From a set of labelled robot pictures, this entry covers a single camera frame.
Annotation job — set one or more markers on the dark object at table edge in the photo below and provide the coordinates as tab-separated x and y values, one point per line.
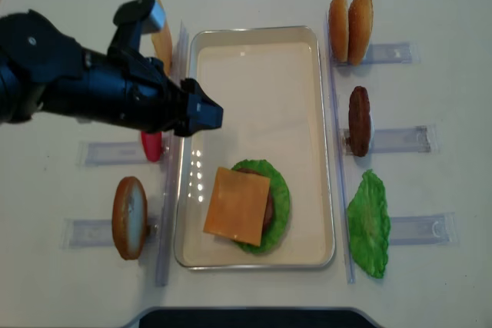
254	318

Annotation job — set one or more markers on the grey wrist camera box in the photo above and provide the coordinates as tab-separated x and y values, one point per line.
142	13

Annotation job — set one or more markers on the clear pusher rail near bread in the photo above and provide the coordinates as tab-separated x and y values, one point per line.
404	52

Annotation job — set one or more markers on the bun slice with sesame crust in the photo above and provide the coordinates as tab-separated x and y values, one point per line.
129	218

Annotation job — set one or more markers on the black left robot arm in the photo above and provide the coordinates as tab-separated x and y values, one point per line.
43	70

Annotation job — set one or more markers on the clear pusher rail near lettuce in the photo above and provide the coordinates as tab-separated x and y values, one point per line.
423	230

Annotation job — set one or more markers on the brown meat patty in rail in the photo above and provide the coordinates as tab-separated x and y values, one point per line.
359	121

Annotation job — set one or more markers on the orange cheese slice stack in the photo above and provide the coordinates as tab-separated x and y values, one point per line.
163	45

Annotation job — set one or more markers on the brown patty on tray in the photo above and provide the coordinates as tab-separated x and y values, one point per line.
269	209

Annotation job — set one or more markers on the clear pusher rail near tomato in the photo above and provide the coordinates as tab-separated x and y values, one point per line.
96	154

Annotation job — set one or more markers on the green lettuce leaf in rail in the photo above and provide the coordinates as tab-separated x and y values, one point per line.
369	226

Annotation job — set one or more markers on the metal baking tray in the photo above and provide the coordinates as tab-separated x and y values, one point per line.
268	81

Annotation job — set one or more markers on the red tomato slices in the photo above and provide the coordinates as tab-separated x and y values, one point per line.
152	146

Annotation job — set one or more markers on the clear pusher rail near patty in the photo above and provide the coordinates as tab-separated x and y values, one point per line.
416	139

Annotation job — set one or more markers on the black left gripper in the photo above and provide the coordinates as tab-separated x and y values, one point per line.
126	89

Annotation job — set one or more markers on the green lettuce on tray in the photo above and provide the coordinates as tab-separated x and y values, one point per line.
282	206

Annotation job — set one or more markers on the inner bread bun slice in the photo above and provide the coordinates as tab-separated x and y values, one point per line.
360	18

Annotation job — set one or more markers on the clear left front stop strip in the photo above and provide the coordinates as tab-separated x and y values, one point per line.
171	166

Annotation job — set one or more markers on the clear pusher rail near bun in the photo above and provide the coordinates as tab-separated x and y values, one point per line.
79	233

